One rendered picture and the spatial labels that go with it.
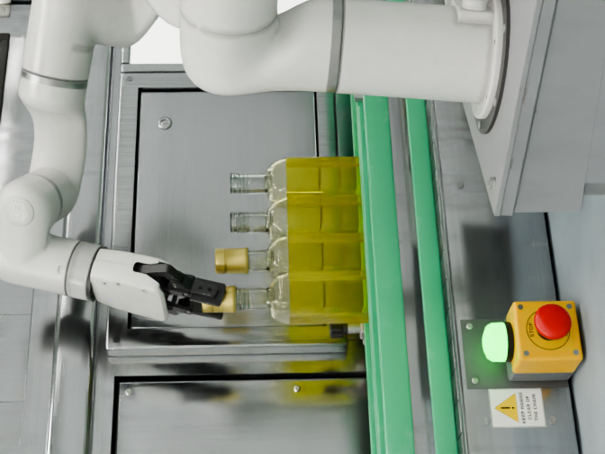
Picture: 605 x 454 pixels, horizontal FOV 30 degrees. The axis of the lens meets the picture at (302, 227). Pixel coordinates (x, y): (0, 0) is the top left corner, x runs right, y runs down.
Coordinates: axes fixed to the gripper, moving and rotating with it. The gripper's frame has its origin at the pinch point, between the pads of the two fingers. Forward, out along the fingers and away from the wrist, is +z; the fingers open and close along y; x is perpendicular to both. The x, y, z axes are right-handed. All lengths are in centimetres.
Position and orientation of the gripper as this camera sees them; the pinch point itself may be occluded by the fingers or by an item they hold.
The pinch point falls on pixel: (209, 299)
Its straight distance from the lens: 148.4
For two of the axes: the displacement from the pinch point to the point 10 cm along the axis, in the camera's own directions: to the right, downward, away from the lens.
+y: 0.3, -4.7, -8.8
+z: 9.7, 2.1, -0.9
